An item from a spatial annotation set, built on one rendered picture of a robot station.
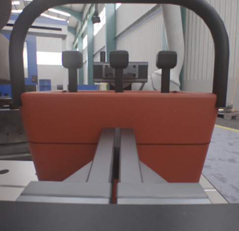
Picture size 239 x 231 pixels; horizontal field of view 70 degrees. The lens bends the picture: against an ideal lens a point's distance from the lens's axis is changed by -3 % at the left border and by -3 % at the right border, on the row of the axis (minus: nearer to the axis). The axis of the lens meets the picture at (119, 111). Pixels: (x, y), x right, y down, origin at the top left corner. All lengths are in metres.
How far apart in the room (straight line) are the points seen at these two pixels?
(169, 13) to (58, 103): 0.53
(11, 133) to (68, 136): 1.14
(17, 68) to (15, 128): 1.12
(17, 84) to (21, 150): 1.24
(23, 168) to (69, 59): 0.20
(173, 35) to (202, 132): 0.48
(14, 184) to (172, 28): 0.57
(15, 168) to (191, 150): 0.27
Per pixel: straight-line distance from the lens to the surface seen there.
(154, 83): 0.58
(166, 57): 0.21
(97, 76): 0.42
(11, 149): 1.41
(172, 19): 0.63
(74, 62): 0.21
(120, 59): 0.20
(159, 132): 0.16
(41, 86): 9.18
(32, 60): 5.54
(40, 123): 0.18
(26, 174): 0.31
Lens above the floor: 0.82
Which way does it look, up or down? 8 degrees down
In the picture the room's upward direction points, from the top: straight up
